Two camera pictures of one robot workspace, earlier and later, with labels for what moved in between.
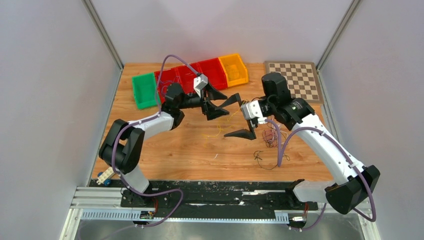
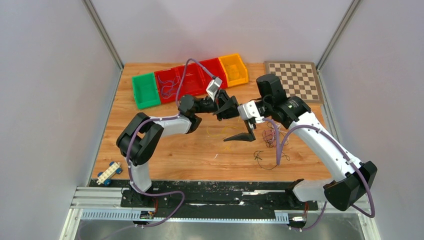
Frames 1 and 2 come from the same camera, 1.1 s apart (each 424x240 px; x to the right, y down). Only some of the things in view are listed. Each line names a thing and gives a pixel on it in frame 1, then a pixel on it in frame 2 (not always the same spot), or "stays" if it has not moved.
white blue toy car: x=104 y=177 stays
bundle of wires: x=270 y=137 stays
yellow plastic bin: x=235 y=70 stays
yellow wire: x=221 y=124 -> x=228 y=147
